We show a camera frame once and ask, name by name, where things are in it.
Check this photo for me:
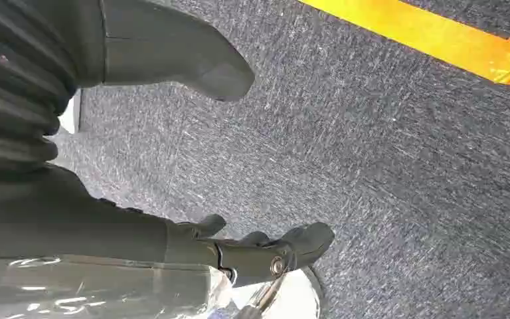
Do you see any yellow floor tape strip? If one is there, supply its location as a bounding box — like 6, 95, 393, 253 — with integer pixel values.
296, 0, 510, 86

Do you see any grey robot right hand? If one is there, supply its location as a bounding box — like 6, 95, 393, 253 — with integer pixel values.
0, 0, 335, 287

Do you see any white rounded object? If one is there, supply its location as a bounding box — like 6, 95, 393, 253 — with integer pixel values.
230, 267, 324, 319

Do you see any robot silver body shell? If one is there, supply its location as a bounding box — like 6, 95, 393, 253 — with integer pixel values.
0, 255, 234, 319

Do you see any white panel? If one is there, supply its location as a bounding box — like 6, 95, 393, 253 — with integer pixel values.
58, 90, 82, 135

